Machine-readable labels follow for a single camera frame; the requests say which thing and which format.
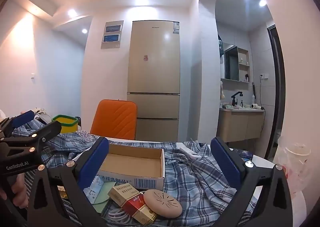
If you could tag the cardboard box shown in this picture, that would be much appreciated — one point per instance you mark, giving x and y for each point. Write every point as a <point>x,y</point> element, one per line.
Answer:
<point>130,164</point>

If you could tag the beige hanging towel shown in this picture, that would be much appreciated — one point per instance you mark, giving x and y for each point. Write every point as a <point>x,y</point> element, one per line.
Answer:
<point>222,90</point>

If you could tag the white hair dryer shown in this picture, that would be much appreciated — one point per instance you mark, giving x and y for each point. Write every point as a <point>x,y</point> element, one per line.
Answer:
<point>256,106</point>

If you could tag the clear plastic cup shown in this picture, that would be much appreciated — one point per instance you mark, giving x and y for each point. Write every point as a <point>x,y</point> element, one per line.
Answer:
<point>296,167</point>

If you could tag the light blue tissue packet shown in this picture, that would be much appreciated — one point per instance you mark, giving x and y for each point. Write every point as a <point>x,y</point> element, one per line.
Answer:
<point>93,192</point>

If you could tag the green paper envelope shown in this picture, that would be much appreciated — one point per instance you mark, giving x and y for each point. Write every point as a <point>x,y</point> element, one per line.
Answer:
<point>102,204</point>

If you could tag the dark glass door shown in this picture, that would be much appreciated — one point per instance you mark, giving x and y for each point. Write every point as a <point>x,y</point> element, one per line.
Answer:
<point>276,92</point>

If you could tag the recessed ceiling light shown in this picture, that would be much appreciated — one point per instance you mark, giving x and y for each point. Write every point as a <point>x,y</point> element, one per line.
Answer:
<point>84,31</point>

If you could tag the beige refrigerator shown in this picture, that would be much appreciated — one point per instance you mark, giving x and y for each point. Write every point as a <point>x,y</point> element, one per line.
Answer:
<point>153,72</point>

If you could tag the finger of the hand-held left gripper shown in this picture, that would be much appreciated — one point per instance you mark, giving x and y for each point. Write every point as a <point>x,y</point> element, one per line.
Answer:
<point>46,130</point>
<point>23,118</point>

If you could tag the blue foil packet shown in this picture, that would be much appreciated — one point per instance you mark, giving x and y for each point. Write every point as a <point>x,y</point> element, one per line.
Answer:
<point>243,154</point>

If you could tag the wall electrical panel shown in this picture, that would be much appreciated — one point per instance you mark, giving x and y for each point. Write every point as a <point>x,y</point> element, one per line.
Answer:
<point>112,34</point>

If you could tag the orange chair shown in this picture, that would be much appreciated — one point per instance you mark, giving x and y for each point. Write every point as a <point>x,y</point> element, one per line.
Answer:
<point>115,119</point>

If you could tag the beige vanity cabinet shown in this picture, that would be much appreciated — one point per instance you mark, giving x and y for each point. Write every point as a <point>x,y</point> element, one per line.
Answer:
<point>237,124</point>

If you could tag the white bottle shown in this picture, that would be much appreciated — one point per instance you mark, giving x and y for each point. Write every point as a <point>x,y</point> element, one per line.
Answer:
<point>253,99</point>

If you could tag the black faucet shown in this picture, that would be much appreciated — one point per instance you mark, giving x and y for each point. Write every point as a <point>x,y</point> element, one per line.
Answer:
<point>235,98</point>

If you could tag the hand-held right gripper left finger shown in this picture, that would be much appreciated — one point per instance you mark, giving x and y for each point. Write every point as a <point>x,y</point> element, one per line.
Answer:
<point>96,162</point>

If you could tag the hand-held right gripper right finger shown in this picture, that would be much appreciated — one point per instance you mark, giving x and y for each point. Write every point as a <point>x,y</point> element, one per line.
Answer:
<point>225,162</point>

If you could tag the red and gold cigarette pack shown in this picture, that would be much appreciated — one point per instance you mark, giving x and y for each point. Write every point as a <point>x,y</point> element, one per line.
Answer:
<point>130,204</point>

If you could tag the blue plaid shirt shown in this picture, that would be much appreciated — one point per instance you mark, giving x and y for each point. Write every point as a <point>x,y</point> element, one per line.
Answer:
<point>190,182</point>

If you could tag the mirror cabinet with shelves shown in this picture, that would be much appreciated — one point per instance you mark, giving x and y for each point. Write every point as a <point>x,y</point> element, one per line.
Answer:
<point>232,62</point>

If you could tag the gold and blue cigarette pack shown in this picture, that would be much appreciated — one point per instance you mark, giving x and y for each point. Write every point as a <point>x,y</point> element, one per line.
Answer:
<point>62,192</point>

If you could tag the person's left hand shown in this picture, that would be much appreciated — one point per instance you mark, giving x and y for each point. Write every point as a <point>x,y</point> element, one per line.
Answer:
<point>16,189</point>

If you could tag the yellow container with green rim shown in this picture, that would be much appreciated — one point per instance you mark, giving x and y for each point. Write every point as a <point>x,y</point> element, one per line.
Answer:
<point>65,124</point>

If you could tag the white wall socket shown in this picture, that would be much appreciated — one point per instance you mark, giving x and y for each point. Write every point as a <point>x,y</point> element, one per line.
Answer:
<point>264,76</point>

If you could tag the pink round vented disc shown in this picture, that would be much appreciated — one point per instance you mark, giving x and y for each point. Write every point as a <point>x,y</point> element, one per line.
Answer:
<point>162,203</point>

